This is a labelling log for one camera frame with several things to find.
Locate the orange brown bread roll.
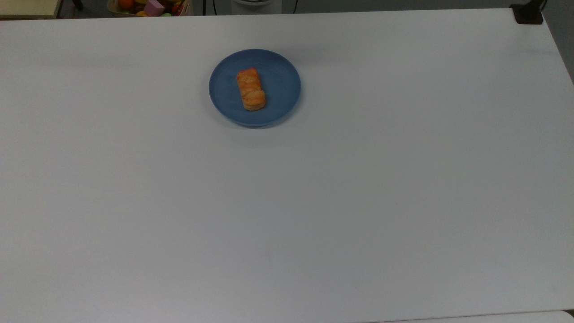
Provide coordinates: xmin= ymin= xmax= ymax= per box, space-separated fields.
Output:
xmin=236 ymin=68 xmax=266 ymax=111

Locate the blue round plate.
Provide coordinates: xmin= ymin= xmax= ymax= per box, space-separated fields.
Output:
xmin=209 ymin=49 xmax=301 ymax=127

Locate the basket of toy fruit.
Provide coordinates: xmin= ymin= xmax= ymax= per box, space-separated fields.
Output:
xmin=107 ymin=0 xmax=193 ymax=17

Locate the pink toy block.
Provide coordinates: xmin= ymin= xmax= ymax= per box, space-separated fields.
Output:
xmin=144 ymin=0 xmax=166 ymax=17

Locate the black clamp-mounted pole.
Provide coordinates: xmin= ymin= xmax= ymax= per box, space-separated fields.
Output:
xmin=510 ymin=0 xmax=546 ymax=25

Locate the light wooden board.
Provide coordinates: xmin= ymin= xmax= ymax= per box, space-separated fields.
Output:
xmin=0 ymin=0 xmax=64 ymax=20

